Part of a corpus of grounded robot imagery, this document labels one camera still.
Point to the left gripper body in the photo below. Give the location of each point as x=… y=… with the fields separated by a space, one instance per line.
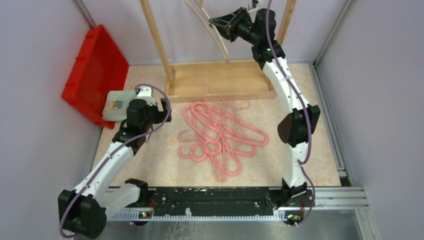
x=155 y=116

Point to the pink plastic hanger inner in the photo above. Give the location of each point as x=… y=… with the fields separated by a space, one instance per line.
x=214 y=120

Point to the wooden hanger rack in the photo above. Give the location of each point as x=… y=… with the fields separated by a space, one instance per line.
x=190 y=82

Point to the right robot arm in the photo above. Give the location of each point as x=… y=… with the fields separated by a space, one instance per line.
x=257 y=27

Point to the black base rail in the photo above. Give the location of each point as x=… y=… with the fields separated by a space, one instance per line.
x=218 y=204

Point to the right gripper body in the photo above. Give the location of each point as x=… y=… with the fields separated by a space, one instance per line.
x=238 y=27

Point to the folded green cloth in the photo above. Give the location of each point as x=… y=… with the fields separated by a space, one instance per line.
x=117 y=101

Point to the red plastic bin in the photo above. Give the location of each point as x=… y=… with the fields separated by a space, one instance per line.
x=100 y=67

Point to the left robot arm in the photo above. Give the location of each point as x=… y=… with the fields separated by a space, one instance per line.
x=87 y=208

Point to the beige plastic hanger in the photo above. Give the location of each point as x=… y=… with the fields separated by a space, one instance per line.
x=197 y=7

